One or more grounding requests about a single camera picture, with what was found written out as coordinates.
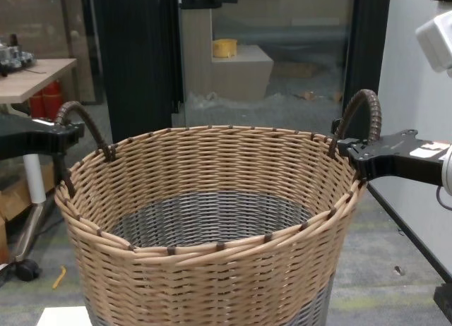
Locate black caster wheel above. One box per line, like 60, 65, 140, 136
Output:
15, 258, 42, 282

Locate small yellow floor item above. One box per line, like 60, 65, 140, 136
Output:
52, 265, 68, 290

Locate tan grey brown woven basket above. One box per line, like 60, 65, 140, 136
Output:
53, 88, 383, 326

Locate wooden top desk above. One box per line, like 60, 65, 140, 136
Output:
0, 57, 78, 105

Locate glass door panel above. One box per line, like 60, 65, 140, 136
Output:
176, 0, 355, 130

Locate wide black door pillar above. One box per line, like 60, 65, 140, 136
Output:
80, 0, 185, 144

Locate yellow round container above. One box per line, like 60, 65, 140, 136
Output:
212, 37, 239, 59

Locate metal parts on desk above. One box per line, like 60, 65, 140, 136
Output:
0, 32, 37, 77

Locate narrow black door frame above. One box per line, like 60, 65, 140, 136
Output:
347, 0, 393, 140

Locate red fire extinguisher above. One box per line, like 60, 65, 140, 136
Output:
29, 92, 44, 119
42, 80, 63, 121

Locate beige block box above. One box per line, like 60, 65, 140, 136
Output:
211, 44, 275, 102

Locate black floor block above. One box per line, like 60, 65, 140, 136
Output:
433, 282, 452, 317

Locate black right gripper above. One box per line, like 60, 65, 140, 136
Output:
331, 119, 452, 183

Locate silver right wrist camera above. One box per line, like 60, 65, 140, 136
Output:
415, 11, 452, 78

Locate black door handle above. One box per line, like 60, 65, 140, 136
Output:
179, 0, 239, 11

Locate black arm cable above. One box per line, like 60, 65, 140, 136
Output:
435, 183, 452, 212

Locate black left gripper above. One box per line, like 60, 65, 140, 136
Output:
0, 122, 86, 162

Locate black room baseboard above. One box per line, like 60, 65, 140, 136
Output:
366, 182, 452, 285

